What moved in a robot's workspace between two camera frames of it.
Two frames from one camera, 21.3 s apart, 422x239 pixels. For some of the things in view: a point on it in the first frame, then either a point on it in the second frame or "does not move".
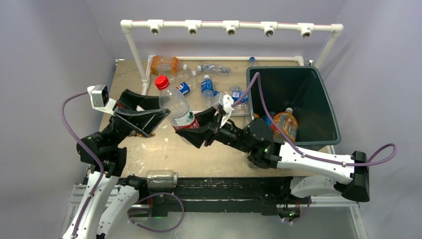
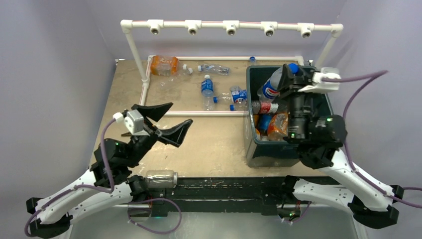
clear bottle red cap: [182, 117] -> [259, 107]
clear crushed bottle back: [214, 68] does not move
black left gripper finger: [146, 121] -> [175, 135]
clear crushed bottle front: [161, 178] does not move
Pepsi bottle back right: [252, 60] does not move
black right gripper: [197, 136] -> [290, 83]
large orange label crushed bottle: [287, 123] does not move
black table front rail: [267, 192] does not move
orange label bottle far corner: [162, 65] does not move
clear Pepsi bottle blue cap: [184, 88] -> [269, 91]
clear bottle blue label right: [237, 93] does not move
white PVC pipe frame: [194, 27] does not move
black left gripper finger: [129, 100] -> [154, 112]
